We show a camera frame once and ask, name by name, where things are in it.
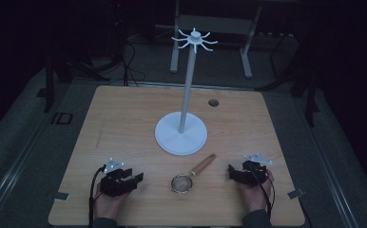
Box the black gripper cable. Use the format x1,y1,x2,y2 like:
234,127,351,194
250,162,277,220
88,164,107,228

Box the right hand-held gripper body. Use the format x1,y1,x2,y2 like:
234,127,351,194
240,152,273,188

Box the person's right hand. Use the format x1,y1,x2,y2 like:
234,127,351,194
240,169,275,213

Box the person's left hand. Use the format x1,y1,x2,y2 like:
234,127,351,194
92,183,132,219

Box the white hook stand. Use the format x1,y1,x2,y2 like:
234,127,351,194
154,28,220,157

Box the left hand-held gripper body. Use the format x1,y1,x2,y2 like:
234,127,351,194
100,157,132,198

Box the black tripod stand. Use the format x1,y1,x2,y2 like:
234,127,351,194
36,0,126,114
257,31,320,128

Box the wooden-handled mesh strainer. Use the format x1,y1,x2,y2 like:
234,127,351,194
170,153,218,195

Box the black floor cables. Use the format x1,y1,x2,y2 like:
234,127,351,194
121,41,146,87

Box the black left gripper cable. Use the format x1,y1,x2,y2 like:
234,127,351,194
88,164,107,228

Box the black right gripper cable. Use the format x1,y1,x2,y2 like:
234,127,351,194
250,162,277,220

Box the white metal desk frame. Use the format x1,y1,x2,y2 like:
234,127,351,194
169,0,263,79

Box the grey metal table clip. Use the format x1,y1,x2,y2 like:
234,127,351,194
53,191,70,202
287,188,305,200

